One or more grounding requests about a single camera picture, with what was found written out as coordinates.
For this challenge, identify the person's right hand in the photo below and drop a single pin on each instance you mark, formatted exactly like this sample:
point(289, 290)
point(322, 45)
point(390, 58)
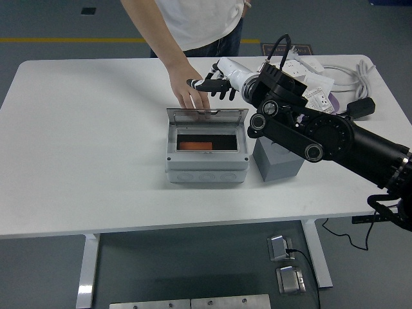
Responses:
point(185, 93)

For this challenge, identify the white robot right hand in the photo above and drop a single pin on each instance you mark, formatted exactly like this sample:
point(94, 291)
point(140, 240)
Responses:
point(236, 74)

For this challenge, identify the transparent hinged box lid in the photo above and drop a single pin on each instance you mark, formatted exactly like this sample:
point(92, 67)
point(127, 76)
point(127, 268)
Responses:
point(231, 116)

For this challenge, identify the orange cylindrical battery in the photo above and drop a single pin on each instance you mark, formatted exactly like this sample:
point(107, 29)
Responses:
point(196, 146)

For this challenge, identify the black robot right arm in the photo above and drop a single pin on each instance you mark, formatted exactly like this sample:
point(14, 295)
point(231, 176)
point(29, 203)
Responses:
point(354, 141)

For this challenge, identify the person's right forearm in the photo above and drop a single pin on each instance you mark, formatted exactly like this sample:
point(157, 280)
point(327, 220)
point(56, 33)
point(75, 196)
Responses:
point(151, 29)

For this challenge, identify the small white flat box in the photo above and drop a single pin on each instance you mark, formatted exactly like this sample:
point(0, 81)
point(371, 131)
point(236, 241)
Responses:
point(313, 65)

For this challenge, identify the metal floor socket box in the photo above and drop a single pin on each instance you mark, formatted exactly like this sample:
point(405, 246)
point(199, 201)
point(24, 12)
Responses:
point(289, 280)
point(279, 248)

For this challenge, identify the dark floor sign mat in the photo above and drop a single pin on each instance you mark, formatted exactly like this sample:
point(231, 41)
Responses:
point(273, 50)

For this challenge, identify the person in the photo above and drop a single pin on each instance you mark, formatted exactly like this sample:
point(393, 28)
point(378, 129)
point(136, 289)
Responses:
point(199, 19)

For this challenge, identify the plain white square packet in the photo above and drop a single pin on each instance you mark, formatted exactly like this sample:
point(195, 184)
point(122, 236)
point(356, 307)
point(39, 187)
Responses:
point(322, 82)

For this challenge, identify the grey foam holder block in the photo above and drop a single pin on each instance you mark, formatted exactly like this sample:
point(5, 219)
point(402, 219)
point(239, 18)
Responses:
point(277, 167)

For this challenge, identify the black square floor cover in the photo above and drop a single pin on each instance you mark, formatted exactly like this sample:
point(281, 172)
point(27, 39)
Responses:
point(88, 11)

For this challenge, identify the black power adapter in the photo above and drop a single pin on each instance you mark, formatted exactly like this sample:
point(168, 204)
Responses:
point(361, 107)

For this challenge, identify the blue object edge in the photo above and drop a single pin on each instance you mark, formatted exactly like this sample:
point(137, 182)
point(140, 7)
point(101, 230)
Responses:
point(391, 1)

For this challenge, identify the black under-table bar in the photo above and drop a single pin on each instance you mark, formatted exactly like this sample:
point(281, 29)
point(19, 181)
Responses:
point(363, 219)

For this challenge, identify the white table leg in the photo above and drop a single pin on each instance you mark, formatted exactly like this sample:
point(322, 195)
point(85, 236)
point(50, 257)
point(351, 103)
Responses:
point(88, 273)
point(320, 257)

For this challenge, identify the metal floor plate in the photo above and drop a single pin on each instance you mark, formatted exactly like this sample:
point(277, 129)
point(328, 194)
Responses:
point(231, 302)
point(148, 304)

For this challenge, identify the grey plastic enclosure box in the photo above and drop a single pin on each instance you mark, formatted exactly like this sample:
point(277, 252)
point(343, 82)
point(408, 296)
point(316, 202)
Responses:
point(206, 164)

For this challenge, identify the packaged white wall socket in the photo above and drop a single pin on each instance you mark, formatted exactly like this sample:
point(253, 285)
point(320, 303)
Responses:
point(322, 99)

